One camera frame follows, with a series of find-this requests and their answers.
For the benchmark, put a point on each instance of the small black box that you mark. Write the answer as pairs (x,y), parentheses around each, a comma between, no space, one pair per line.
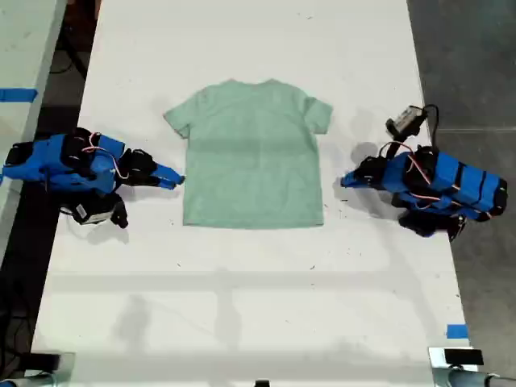
(44,361)
(463,356)

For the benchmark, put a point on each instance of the pale green T-shirt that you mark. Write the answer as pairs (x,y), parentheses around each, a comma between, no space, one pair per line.
(250,169)

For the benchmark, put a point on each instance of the white side table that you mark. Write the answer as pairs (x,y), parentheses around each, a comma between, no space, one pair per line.
(24,44)

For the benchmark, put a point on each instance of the black and white camera box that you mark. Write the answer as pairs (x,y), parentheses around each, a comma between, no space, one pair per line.
(405,119)
(93,211)

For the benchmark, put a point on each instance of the blue and black arm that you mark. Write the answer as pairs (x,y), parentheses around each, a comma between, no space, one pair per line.
(60,161)
(451,185)

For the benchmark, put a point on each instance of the black camera stalk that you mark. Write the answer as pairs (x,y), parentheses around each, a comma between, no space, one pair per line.
(120,211)
(397,143)

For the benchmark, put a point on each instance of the short blue tape piece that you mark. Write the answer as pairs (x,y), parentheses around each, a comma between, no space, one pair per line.
(456,331)

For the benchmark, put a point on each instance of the long blue tape strip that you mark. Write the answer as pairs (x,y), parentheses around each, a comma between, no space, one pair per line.
(18,94)

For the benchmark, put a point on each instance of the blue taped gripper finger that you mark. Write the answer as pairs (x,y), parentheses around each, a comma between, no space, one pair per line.
(359,184)
(356,175)
(169,173)
(161,183)

